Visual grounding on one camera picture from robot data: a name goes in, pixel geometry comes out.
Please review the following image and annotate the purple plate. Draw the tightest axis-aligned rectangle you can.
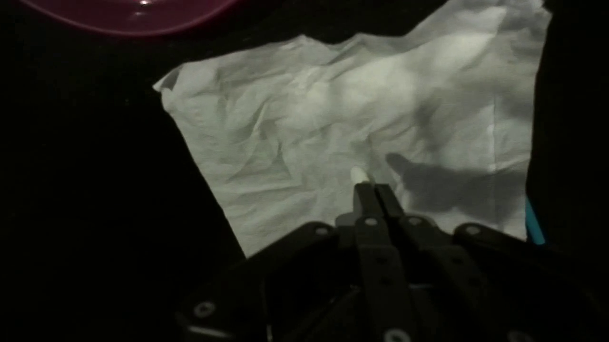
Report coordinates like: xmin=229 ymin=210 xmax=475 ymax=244
xmin=18 ymin=0 xmax=244 ymax=37

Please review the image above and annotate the blue strip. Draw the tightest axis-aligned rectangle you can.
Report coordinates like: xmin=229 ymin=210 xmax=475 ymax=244
xmin=524 ymin=195 xmax=549 ymax=246

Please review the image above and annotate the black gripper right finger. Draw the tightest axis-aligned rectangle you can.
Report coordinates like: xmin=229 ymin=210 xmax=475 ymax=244
xmin=376 ymin=184 xmax=609 ymax=342

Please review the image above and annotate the white paper towel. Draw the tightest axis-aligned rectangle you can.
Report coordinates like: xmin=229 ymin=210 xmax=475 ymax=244
xmin=153 ymin=0 xmax=553 ymax=258

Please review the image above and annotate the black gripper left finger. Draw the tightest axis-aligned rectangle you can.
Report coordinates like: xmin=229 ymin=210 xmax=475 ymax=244
xmin=174 ymin=180 xmax=423 ymax=342

